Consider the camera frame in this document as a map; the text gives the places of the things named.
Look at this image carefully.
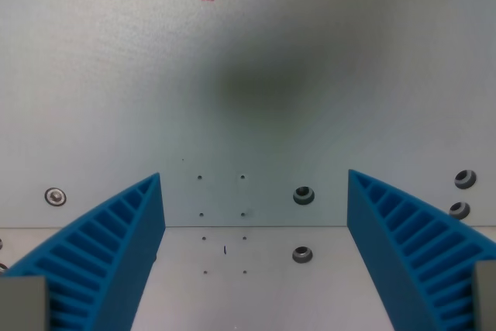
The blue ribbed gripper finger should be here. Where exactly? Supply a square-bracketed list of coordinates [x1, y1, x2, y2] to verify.
[346, 169, 496, 331]
[0, 172, 167, 331]

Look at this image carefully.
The grey threaded insert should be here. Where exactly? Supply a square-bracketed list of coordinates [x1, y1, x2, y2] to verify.
[448, 201, 471, 219]
[453, 169, 477, 190]
[291, 246, 314, 264]
[292, 186, 315, 206]

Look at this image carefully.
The silver screw with washer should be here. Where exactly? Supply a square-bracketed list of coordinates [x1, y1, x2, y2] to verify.
[44, 187, 67, 207]

